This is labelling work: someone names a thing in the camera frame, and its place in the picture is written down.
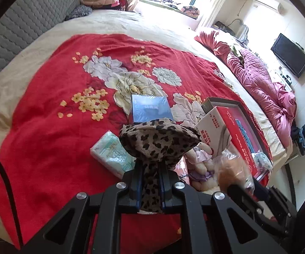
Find black metal bar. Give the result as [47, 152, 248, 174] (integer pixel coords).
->
[285, 163, 296, 208]

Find dark blue clothes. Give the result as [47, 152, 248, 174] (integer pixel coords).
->
[290, 124, 305, 156]

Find grey quilted headboard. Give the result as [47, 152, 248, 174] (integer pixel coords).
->
[0, 0, 85, 96]

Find grey rimmed box tray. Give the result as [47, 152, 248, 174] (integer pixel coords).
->
[201, 97, 251, 119]

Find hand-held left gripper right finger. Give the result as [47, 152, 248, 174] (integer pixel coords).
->
[161, 161, 288, 254]

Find dark blue box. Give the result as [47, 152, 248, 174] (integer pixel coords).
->
[131, 94, 174, 124]

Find white air conditioner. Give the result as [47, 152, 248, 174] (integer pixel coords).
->
[250, 0, 284, 15]

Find leopard print cloth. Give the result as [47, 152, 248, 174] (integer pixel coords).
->
[119, 118, 198, 213]

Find red floral blanket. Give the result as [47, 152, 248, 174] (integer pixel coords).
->
[0, 33, 272, 250]

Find pink quilt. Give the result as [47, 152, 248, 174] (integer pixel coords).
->
[194, 28, 297, 145]

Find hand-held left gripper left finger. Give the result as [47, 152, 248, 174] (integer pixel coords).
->
[19, 164, 144, 254]

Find light curtain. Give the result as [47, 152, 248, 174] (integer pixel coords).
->
[195, 0, 237, 32]

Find cream bed sheet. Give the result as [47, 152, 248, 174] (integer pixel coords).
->
[0, 11, 293, 244]

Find black cable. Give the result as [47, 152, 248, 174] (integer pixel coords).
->
[0, 141, 24, 246]

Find dark speckled cloth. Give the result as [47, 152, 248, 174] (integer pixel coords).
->
[65, 5, 93, 21]

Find black device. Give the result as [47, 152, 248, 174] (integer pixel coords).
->
[215, 21, 235, 35]

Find clear plastic bag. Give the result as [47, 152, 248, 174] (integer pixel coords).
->
[212, 148, 256, 193]

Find green white tissue pack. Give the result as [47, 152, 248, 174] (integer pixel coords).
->
[90, 131, 137, 179]

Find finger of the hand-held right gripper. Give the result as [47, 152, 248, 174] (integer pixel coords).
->
[226, 184, 264, 217]
[253, 181, 275, 202]

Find red and white box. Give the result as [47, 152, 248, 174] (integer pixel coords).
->
[194, 106, 273, 182]

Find black flat screen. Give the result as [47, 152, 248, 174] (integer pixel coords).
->
[270, 33, 305, 78]

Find plush bear in pink dress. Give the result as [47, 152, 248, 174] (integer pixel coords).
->
[185, 141, 215, 172]

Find clear plastic package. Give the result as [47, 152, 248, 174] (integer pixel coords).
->
[253, 151, 273, 172]

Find patterned cushion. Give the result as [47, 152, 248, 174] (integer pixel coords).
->
[180, 6, 201, 19]

